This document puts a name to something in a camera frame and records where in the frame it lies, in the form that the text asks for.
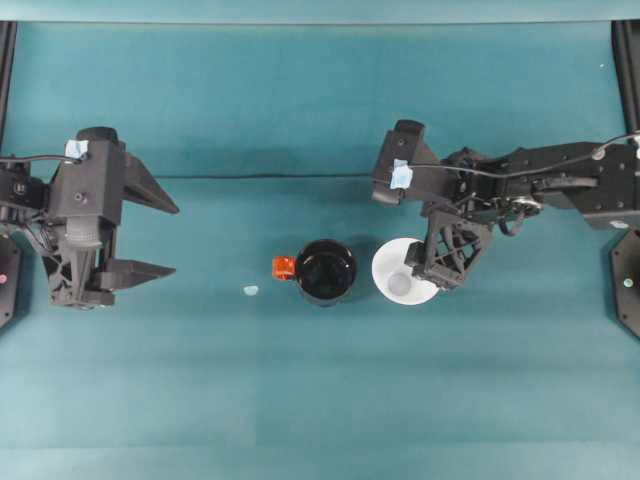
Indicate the small rounded white scrap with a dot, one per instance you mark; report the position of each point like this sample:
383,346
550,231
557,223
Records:
251,290

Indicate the blue-green table cloth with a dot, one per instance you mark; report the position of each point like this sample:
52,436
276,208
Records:
320,400

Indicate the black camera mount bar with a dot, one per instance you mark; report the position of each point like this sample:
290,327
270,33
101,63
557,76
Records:
417,150
90,185

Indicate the black frame post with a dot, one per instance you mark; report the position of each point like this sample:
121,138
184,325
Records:
627,70
6,70

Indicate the wrist camera cylinder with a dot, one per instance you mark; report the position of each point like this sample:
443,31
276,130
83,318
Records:
97,135
409,127

